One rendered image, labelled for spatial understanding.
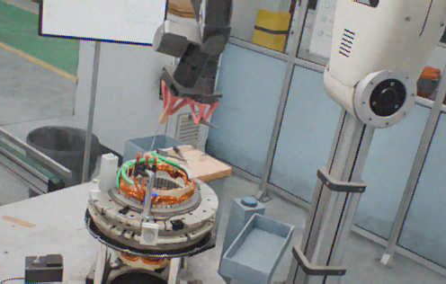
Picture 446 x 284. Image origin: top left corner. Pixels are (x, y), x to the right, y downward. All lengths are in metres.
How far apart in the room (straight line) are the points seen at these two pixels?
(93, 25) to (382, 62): 1.33
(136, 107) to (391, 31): 2.79
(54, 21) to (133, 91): 1.67
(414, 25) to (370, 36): 0.10
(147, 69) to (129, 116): 0.40
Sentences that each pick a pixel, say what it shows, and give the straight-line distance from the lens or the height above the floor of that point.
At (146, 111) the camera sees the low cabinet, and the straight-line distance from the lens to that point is 3.78.
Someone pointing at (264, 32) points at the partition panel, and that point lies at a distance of 3.81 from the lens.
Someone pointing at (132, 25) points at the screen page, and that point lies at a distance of 2.33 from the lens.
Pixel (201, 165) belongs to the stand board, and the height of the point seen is 1.07.
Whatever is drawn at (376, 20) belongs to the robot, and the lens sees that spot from 1.27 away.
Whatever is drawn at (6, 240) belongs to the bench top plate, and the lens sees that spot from 1.74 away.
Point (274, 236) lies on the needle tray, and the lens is 1.42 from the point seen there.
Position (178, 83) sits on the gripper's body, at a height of 1.40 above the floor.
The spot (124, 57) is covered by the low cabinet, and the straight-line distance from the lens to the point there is 3.89.
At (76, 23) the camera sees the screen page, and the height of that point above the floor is 1.30.
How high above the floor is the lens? 1.71
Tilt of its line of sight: 20 degrees down
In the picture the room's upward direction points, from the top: 11 degrees clockwise
